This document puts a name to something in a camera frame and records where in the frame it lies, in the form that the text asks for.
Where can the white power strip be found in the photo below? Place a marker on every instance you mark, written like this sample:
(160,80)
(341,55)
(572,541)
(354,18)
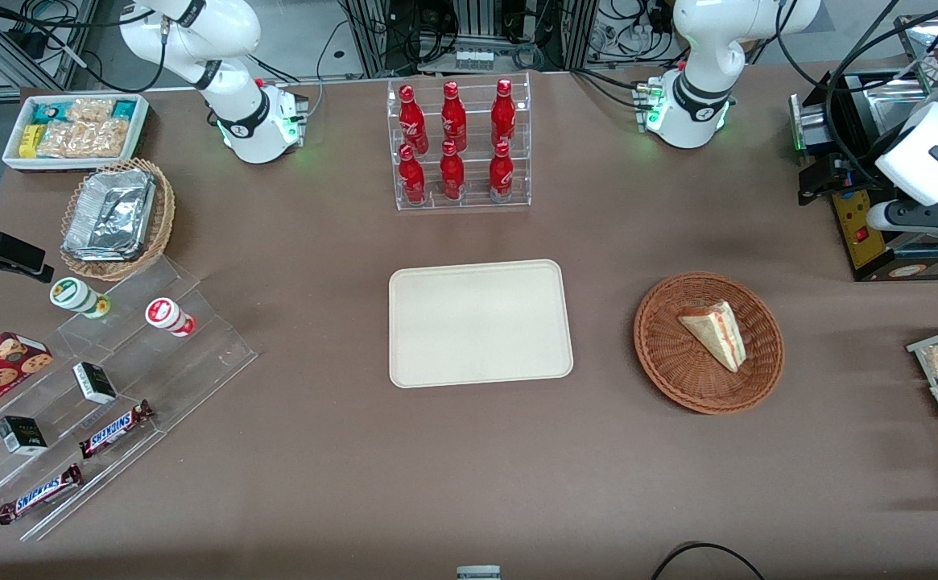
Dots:
(473,60)

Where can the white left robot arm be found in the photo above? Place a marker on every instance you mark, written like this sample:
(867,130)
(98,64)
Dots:
(694,48)

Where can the teal snack packet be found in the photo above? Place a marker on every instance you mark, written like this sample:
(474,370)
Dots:
(124,109)
(47,112)

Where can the black camera clamp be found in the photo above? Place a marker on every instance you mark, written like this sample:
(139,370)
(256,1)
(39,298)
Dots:
(10,254)

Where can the aluminium equipment frame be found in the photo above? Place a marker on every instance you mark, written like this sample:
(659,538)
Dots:
(565,32)

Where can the green lid white cup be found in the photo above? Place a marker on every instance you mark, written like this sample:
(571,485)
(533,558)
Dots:
(74,296)

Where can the beige plastic tray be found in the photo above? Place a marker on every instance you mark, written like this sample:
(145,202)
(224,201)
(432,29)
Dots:
(481,322)

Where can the white rectangular snack box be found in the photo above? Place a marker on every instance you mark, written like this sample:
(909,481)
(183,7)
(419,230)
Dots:
(14,159)

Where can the triangular sandwich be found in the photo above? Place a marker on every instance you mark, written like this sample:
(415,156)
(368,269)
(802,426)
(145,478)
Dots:
(716,334)

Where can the round brown wicker basket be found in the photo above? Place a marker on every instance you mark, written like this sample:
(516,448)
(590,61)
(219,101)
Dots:
(678,370)

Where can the aluminium foil container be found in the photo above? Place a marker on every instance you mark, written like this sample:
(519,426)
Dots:
(110,213)

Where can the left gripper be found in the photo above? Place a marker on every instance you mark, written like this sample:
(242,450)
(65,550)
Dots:
(837,176)

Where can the oval light wicker basket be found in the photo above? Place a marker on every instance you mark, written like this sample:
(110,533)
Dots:
(164,209)

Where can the small black box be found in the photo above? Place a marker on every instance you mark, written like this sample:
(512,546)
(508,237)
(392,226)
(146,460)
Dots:
(22,436)
(95,383)

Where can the clear cracker bag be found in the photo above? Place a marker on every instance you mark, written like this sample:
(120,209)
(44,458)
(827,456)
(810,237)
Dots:
(86,138)
(90,109)

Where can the clear acrylic step display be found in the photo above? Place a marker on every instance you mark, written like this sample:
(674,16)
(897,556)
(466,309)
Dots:
(195,354)

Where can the yellow snack packet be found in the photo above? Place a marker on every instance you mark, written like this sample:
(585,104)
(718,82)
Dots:
(30,141)

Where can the snickers chocolate bar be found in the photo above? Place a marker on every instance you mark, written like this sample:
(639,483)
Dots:
(114,430)
(40,494)

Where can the clear acrylic bottle rack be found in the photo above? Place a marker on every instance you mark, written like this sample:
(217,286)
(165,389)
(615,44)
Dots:
(473,201)

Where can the red lid white cup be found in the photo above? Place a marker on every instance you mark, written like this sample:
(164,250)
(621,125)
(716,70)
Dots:
(167,315)

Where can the red cola bottle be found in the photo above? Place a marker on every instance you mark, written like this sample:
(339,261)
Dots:
(454,119)
(502,176)
(452,176)
(412,179)
(503,114)
(413,121)

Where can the black food warmer machine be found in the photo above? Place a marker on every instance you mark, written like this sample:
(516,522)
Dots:
(879,262)

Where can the small grey device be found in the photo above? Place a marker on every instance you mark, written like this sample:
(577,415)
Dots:
(478,573)

